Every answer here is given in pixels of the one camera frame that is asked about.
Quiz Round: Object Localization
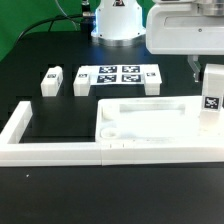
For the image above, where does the grey thin cable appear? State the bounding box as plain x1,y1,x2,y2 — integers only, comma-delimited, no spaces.
54,0,79,32

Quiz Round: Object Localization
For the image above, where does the white marker sheet with tags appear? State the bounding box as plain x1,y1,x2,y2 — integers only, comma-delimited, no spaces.
79,64,158,86

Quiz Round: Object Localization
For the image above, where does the black cable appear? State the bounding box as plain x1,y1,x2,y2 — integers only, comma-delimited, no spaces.
18,13,84,41

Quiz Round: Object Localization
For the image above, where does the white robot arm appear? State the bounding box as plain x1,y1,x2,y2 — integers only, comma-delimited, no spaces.
91,0,224,75

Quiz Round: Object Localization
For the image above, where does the white U-shaped obstacle frame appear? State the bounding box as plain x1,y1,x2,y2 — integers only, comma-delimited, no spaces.
0,101,224,166

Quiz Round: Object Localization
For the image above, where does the white desk tabletop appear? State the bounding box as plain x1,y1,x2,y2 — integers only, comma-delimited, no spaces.
95,96,224,142

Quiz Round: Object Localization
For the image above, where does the black cable connector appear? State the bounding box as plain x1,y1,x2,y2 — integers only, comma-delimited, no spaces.
80,0,95,33

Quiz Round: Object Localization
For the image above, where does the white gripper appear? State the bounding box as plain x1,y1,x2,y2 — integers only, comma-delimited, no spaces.
146,2,224,82

